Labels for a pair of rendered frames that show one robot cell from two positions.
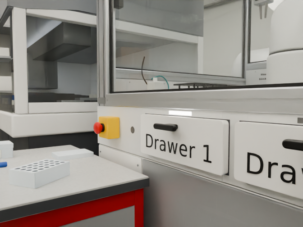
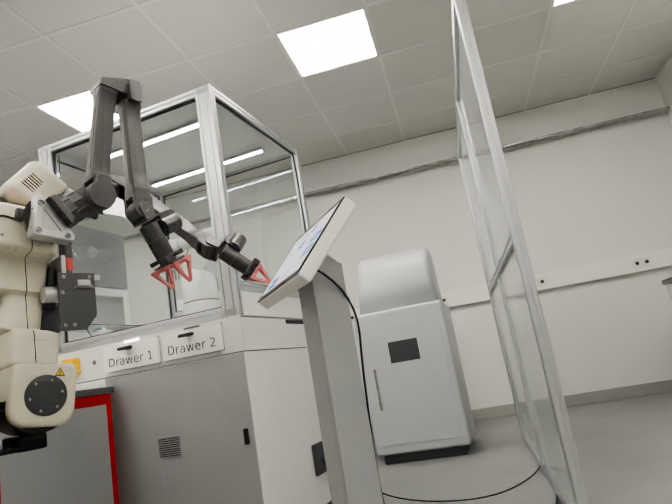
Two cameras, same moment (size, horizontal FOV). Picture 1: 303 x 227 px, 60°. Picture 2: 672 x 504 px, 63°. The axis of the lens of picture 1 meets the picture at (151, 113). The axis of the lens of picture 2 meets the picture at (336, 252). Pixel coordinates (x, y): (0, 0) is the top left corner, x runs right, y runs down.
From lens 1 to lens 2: 1.99 m
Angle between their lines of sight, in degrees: 38
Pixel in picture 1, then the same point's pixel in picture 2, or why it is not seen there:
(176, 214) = (135, 400)
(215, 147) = (153, 350)
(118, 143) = (80, 377)
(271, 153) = (176, 343)
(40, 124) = not seen: outside the picture
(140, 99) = (100, 340)
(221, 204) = (159, 378)
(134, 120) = (95, 355)
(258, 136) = (170, 338)
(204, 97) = (145, 328)
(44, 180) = not seen: hidden behind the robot
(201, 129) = (145, 344)
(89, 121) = not seen: hidden behind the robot
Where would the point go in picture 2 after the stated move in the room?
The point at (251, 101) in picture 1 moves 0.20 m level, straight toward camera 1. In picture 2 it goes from (167, 326) to (162, 320)
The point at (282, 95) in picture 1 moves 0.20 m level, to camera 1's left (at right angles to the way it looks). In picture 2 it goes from (177, 320) to (128, 325)
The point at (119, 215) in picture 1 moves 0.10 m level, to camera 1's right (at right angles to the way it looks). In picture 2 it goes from (98, 409) to (123, 405)
